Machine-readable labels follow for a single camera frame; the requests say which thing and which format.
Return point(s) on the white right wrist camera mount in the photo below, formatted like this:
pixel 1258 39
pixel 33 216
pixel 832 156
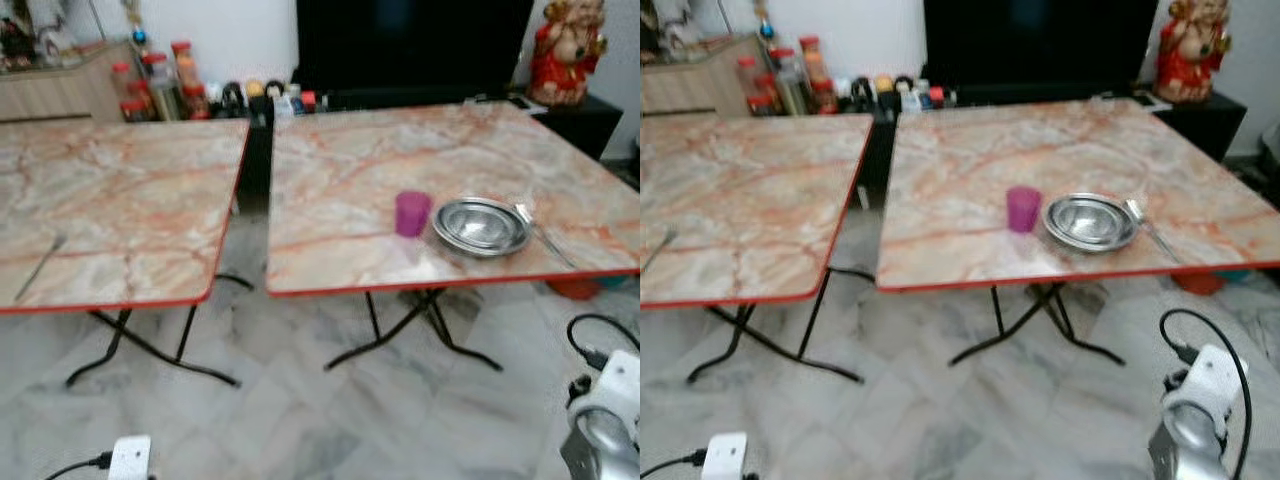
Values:
pixel 1215 385
pixel 620 385

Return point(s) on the blue globe trophy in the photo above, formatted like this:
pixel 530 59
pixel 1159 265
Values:
pixel 138 38
pixel 766 30

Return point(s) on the silver metal spoon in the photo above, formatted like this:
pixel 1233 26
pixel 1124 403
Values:
pixel 1133 208
pixel 522 212

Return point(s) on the light wooden cabinet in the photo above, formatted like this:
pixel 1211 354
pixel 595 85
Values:
pixel 50 95
pixel 690 88

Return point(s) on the tall red jar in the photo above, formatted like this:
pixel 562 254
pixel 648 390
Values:
pixel 122 80
pixel 750 75

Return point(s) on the red and gold statue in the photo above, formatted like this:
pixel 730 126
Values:
pixel 1188 65
pixel 560 70

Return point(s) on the clear jar red lid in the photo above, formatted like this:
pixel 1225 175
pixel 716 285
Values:
pixel 785 62
pixel 156 66

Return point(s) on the silver metal fork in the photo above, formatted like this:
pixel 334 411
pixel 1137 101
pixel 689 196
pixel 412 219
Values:
pixel 40 268
pixel 660 250

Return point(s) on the small red box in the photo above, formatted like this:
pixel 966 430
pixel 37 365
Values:
pixel 308 99
pixel 936 96

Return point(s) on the black television stand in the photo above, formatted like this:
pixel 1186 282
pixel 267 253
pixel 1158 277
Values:
pixel 585 125

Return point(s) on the red lid snack jar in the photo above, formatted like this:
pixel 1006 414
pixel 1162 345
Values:
pixel 809 45
pixel 181 50

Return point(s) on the small red jar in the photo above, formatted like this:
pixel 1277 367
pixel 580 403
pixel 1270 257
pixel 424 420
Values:
pixel 195 102
pixel 823 97

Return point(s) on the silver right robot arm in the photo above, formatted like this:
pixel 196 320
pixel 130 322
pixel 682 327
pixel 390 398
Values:
pixel 1185 450
pixel 605 450

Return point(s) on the yellow round toy figure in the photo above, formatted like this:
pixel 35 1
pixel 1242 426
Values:
pixel 884 85
pixel 256 90

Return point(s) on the stainless steel bowl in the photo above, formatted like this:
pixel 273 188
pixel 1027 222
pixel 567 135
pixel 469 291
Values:
pixel 1090 222
pixel 482 227

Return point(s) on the purple plastic cup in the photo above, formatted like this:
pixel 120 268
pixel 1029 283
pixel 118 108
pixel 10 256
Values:
pixel 1022 210
pixel 412 215

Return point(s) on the short red jar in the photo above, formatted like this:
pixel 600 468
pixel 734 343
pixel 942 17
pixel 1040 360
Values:
pixel 764 103
pixel 135 109

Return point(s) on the orange lid jar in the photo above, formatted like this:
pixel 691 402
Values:
pixel 813 69
pixel 186 73

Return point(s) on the red plastic basin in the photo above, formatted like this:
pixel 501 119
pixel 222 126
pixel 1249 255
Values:
pixel 1200 283
pixel 575 289

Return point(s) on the black television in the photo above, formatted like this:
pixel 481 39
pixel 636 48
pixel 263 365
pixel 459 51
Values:
pixel 410 45
pixel 1040 42

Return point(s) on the black metal table legs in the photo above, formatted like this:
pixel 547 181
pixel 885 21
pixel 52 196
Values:
pixel 187 332
pixel 350 357
pixel 811 320
pixel 975 350

